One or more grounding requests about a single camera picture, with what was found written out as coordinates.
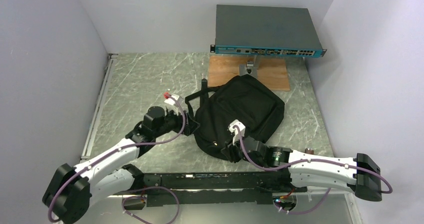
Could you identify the wooden base board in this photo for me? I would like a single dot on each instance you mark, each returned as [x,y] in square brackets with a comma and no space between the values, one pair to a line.
[272,72]

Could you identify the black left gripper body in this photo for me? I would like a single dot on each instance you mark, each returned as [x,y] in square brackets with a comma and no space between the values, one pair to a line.
[172,122]

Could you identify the black student backpack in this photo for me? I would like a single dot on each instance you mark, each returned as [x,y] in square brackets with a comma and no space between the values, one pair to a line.
[242,98]

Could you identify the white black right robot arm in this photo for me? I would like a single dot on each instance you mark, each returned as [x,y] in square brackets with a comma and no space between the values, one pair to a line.
[360,175]

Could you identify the teal network switch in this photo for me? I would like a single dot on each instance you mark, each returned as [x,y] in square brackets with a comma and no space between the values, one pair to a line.
[266,31]

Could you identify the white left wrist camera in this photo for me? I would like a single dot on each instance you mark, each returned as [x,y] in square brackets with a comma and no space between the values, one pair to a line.
[173,101]

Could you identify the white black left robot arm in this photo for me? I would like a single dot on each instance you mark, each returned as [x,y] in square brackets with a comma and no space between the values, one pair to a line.
[73,189]

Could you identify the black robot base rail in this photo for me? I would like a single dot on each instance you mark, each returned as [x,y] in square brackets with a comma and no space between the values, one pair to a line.
[213,187]

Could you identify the grey metal stand bracket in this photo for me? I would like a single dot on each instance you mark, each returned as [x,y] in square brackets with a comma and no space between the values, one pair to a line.
[250,67]

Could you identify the brown copper tap fitting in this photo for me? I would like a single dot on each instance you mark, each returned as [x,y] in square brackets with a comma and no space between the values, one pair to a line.
[309,151]

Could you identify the aluminium frame rail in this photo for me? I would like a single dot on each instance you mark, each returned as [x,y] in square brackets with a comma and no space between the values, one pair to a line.
[78,81]

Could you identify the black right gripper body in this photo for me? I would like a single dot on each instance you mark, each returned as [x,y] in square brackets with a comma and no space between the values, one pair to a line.
[235,154]

